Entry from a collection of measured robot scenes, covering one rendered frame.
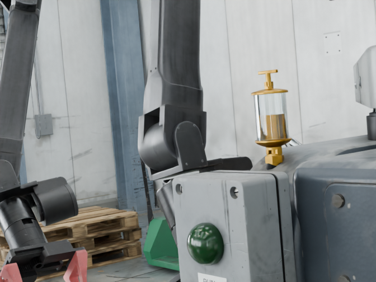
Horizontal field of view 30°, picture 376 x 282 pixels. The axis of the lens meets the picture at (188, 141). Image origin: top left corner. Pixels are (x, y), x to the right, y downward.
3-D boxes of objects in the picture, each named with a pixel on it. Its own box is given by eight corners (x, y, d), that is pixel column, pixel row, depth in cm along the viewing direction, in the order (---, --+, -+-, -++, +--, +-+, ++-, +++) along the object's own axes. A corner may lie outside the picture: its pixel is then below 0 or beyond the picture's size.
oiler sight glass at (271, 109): (250, 140, 55) (246, 95, 55) (272, 137, 56) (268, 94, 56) (273, 140, 53) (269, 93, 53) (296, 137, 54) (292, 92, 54)
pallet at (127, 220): (-19, 241, 646) (-21, 225, 645) (97, 220, 715) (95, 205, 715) (15, 252, 579) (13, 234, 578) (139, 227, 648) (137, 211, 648)
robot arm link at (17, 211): (-7, 218, 117) (-9, 197, 113) (32, 205, 120) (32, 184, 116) (7, 250, 114) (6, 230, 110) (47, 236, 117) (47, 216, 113)
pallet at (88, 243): (-17, 256, 646) (-18, 241, 645) (95, 232, 723) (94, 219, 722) (25, 268, 581) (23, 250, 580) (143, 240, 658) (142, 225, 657)
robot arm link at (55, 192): (-14, 184, 121) (-13, 163, 114) (48, 165, 126) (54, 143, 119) (10, 247, 117) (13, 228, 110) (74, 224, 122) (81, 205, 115)
